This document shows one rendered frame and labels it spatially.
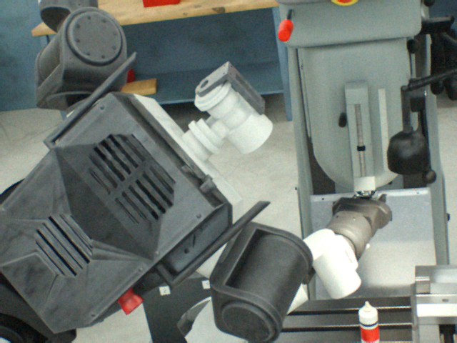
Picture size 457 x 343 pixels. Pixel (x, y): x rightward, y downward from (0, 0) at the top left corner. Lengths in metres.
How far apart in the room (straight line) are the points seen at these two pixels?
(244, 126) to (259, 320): 0.28
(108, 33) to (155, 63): 5.01
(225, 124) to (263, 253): 0.20
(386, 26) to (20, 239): 0.70
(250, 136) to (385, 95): 0.38
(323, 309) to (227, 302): 0.83
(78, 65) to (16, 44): 5.40
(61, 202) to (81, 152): 0.07
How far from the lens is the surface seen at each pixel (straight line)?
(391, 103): 1.39
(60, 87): 1.06
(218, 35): 5.89
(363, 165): 1.39
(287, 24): 1.19
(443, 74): 1.27
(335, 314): 1.82
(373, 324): 1.68
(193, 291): 1.71
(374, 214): 1.50
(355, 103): 1.34
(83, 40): 1.05
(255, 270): 1.04
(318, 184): 1.98
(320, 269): 1.37
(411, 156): 1.24
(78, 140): 0.93
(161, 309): 1.74
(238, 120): 1.08
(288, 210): 4.08
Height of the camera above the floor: 2.03
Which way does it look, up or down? 26 degrees down
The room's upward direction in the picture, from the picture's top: 10 degrees counter-clockwise
